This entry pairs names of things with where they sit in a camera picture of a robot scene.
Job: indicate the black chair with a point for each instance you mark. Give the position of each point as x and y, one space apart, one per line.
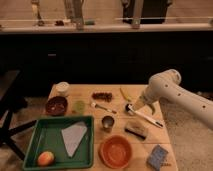
10 103

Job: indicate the green plastic cup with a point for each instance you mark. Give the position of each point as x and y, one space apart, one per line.
79 107

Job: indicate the red yellow apple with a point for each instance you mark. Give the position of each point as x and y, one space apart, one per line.
46 158

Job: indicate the yellow banana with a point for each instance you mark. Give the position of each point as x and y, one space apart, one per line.
125 94

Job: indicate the small metal cup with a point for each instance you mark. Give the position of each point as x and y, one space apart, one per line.
107 123

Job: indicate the white handled kitchen tool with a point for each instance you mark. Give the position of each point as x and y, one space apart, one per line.
130 110

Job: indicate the white lidded container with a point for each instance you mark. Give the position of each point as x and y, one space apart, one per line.
62 89

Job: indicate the dark red bowl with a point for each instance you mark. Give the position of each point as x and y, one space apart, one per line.
56 106

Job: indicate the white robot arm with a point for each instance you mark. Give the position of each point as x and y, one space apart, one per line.
167 85

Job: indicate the orange bowl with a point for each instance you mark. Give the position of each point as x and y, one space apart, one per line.
115 152

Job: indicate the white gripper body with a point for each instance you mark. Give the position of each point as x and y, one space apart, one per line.
140 103

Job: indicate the grey folded cloth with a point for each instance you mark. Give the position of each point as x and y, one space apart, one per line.
72 137

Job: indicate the blue sponge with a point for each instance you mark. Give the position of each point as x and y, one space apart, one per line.
157 157

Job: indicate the dark red grape bunch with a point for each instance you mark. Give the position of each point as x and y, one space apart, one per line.
102 96

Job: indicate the green plastic tray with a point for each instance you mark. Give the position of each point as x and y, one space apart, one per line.
47 136

